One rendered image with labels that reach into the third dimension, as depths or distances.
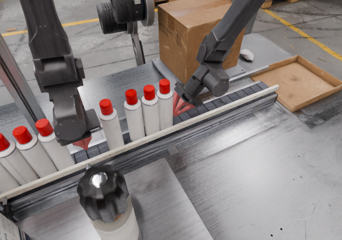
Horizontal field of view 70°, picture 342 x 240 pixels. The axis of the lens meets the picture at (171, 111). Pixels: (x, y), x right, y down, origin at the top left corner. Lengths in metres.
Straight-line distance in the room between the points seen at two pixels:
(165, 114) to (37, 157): 0.38
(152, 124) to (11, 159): 0.39
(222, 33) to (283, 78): 0.63
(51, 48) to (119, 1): 0.60
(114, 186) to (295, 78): 1.05
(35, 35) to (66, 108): 0.13
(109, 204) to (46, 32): 0.30
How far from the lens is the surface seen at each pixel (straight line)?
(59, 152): 0.75
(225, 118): 0.94
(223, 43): 0.72
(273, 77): 1.25
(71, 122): 0.48
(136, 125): 0.77
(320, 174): 0.95
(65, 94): 0.51
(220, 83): 0.72
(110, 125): 0.71
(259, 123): 1.01
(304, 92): 1.23
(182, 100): 0.78
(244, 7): 0.66
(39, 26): 0.47
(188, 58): 1.01
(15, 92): 0.78
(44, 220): 0.78
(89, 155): 0.84
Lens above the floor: 1.54
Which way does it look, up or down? 46 degrees down
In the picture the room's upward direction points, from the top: straight up
